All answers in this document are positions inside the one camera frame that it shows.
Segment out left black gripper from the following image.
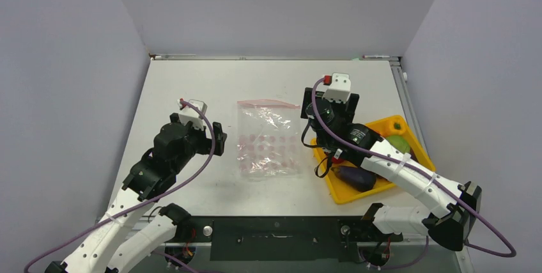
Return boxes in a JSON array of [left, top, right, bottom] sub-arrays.
[[171, 120, 226, 173]]

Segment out clear zip top bag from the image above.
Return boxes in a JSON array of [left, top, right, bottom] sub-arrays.
[[236, 99, 301, 181]]

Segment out dark purple eggplant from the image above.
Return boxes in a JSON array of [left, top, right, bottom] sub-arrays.
[[331, 166, 376, 192]]

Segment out green cabbage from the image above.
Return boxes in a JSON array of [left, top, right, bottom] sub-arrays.
[[385, 135, 412, 154]]

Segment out yellow plastic tray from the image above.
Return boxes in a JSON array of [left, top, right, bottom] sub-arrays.
[[323, 115, 436, 205]]

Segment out red tomato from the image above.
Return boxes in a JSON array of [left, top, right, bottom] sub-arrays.
[[332, 157, 345, 164]]

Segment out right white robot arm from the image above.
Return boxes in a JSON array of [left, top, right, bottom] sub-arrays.
[[300, 88, 482, 251]]

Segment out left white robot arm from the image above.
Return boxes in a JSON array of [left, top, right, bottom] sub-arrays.
[[46, 105, 227, 272]]

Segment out yellow bell pepper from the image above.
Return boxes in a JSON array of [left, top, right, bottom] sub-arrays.
[[383, 118, 408, 137]]

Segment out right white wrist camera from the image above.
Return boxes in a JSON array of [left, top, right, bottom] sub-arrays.
[[322, 72, 352, 104]]

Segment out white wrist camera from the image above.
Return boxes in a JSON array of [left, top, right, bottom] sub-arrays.
[[177, 98, 207, 131], [322, 72, 352, 104]]

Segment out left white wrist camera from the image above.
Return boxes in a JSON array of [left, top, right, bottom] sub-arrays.
[[177, 98, 207, 131]]

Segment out black loop cable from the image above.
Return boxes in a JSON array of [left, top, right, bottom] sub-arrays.
[[301, 123, 339, 179]]

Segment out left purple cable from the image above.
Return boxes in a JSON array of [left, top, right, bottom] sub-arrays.
[[24, 100, 217, 273]]

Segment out purple cable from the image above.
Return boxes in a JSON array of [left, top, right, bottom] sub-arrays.
[[24, 100, 217, 273], [311, 77, 518, 258]]

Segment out aluminium frame rail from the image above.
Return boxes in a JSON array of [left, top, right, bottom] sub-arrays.
[[149, 54, 427, 149]]

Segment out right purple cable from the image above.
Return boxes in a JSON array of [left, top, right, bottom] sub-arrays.
[[311, 77, 518, 258]]

